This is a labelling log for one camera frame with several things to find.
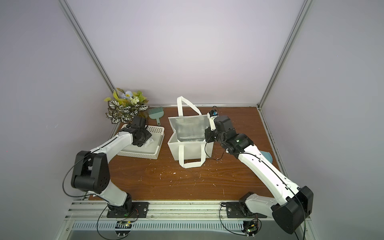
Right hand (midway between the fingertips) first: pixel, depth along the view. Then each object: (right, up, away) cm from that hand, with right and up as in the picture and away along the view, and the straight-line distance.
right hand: (207, 126), depth 74 cm
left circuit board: (-42, -49, -2) cm, 64 cm away
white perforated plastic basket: (-35, -15, +20) cm, 43 cm away
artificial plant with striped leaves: (-48, +11, +11) cm, 51 cm away
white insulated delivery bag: (-10, -9, -3) cm, 13 cm away
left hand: (-35, -6, +20) cm, 41 cm away
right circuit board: (+21, -48, -4) cm, 53 cm away
